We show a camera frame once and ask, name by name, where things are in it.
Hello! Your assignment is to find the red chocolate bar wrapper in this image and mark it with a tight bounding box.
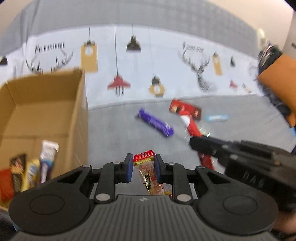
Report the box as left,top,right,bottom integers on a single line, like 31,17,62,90
179,110,214,170

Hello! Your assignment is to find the purple candy bar wrapper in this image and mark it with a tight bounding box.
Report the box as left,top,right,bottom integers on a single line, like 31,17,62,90
137,108,175,138

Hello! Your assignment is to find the black snack packet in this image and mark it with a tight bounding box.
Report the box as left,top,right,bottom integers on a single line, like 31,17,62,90
10,153,27,195

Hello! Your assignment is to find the red clear snack stick packet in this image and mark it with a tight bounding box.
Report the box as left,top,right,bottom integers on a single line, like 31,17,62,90
133,150,171,196

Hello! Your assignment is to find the brown cardboard box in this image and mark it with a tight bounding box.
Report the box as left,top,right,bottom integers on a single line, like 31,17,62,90
1,69,88,178

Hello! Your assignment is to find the yellow snack bar wrapper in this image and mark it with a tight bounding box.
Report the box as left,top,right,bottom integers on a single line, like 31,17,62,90
21,159,40,192

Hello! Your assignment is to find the person's right hand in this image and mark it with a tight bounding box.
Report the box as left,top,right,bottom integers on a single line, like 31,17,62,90
273,212,296,240

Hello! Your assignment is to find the small light blue packet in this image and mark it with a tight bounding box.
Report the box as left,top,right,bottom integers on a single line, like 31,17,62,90
206,114,229,123

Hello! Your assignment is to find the dark red snack packet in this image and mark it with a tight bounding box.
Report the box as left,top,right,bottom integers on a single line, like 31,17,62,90
169,99,202,121

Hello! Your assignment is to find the orange cushion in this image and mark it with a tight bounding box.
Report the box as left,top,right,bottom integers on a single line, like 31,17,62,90
258,54,296,127

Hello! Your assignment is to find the grey deer-print sofa cover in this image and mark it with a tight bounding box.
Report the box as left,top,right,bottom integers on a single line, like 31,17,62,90
1,1,295,167

